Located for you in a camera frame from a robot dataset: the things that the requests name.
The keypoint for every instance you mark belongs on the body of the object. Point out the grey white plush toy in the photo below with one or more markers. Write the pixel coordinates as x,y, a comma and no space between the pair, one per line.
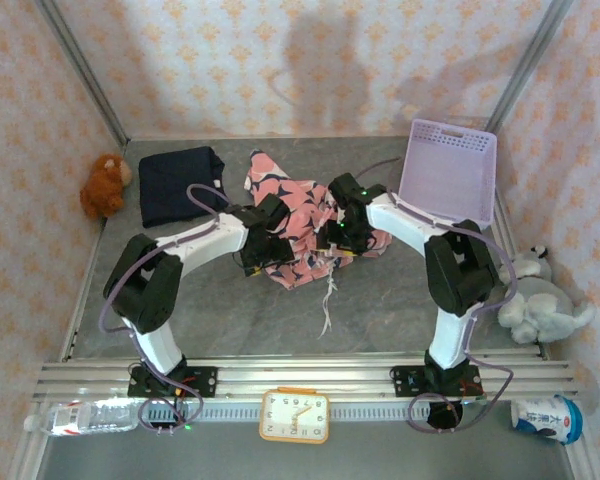
550,310

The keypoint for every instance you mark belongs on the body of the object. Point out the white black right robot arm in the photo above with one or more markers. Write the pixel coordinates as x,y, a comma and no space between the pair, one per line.
400,220

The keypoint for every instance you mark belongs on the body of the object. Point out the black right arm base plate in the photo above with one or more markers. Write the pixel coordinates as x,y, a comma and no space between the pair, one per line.
407,380

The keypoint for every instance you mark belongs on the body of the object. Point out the aluminium mounting rail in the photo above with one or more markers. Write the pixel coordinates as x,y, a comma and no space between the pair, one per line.
300,375

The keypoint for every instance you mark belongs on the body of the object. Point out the pink whale print garment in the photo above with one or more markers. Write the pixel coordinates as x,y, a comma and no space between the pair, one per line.
305,210

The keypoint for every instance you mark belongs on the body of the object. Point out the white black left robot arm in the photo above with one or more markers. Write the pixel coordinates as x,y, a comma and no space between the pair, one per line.
205,245

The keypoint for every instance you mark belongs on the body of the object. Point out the white blue yogurt cup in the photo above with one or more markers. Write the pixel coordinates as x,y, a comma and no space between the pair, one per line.
547,419

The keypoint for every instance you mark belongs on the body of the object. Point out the orange alarm clock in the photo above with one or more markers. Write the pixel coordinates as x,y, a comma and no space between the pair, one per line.
294,416

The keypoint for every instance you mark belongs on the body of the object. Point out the brown teddy bear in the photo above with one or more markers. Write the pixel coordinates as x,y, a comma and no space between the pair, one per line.
102,192

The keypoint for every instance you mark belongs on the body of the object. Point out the lavender plastic basket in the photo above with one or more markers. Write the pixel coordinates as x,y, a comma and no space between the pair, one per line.
447,175

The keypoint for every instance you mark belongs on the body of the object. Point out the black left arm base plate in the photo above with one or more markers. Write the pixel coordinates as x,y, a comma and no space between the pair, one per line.
200,381

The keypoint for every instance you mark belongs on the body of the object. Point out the navy blue garment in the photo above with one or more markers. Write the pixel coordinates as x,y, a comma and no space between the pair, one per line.
175,185

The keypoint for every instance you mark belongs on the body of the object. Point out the clear plastic water bottle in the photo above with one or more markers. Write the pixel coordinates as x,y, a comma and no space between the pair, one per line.
90,417

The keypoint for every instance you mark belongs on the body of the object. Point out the aluminium frame post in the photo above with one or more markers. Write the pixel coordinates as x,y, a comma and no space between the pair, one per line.
85,70
525,70

